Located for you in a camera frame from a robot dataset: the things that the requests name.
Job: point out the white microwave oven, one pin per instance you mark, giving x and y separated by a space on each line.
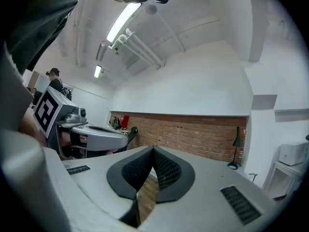
292 153

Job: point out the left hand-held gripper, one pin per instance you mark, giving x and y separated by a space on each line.
46 112

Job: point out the white side cabinet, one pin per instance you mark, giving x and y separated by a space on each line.
287 167

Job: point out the red board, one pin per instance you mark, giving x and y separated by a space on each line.
125 122

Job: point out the person's black shirt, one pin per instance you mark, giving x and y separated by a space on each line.
36 20

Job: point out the unlit ceiling light fixture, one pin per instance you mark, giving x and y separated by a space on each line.
101 51

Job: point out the white ceiling pipe run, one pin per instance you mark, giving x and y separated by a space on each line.
144 47

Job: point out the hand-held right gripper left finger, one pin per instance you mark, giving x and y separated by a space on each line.
96 185

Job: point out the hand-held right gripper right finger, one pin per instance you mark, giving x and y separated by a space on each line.
207 190

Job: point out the round white smoke detector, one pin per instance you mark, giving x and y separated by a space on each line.
151 10

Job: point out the person's left forearm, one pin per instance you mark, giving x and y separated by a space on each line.
30 127

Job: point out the black desk lamp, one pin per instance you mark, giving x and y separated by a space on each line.
238 141

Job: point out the ceiling tube light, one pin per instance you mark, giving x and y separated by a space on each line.
97 71
123 20

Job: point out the person's left hand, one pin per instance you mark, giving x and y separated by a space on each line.
65 139

